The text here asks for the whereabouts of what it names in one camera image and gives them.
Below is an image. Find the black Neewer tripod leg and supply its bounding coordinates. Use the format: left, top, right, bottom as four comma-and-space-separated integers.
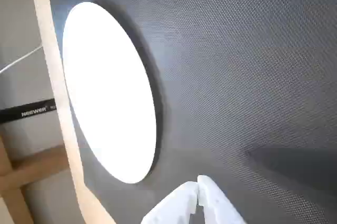
0, 98, 56, 124

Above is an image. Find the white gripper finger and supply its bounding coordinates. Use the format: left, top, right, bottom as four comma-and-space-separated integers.
196, 174, 249, 224
141, 181, 199, 224

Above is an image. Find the dark grey mat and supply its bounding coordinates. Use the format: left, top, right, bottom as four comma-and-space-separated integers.
45, 0, 337, 224

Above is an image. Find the thin white cable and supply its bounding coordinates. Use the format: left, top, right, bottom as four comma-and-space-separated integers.
0, 44, 44, 75

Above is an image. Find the white round dish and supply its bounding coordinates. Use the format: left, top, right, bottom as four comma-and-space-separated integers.
62, 2, 157, 184

